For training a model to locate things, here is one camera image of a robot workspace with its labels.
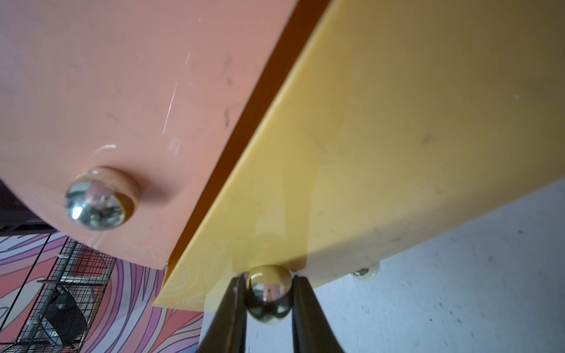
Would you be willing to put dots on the black wire basket left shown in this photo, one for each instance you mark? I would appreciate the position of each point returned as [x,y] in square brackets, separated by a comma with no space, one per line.
[86,273]

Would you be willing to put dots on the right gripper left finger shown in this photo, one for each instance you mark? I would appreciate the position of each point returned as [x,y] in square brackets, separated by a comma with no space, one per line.
[227,331]

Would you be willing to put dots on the cream round drawer cabinet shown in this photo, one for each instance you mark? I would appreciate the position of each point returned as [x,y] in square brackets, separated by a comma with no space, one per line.
[367,273]

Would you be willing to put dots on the orange top drawer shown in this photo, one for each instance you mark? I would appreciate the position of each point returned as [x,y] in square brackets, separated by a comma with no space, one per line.
[152,89]

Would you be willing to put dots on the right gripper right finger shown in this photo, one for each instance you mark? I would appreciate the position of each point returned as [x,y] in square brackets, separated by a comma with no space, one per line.
[310,328]

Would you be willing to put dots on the yellow drawer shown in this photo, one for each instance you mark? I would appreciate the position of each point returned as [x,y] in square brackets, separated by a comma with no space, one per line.
[399,121]

